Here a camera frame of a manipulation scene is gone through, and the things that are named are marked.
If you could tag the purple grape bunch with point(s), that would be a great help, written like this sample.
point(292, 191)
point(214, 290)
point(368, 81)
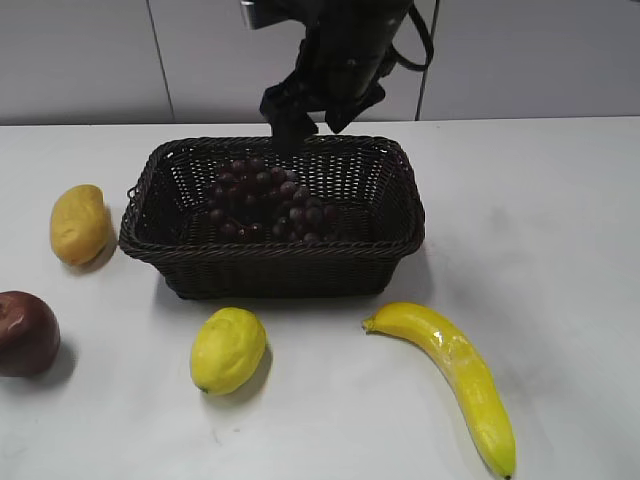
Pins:
point(252, 202)

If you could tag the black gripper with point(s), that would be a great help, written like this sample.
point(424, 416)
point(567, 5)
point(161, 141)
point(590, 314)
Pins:
point(344, 45)

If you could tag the yellow mango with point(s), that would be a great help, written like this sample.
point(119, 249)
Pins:
point(80, 225)

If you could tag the dark wicker basket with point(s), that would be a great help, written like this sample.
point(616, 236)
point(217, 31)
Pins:
point(369, 179)

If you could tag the yellow lemon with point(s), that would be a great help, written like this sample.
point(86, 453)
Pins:
point(227, 351)

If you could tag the yellow banana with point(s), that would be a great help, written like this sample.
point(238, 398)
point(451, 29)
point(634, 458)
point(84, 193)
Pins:
point(465, 371)

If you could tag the red apple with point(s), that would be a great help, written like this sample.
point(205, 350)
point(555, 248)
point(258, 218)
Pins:
point(30, 335)

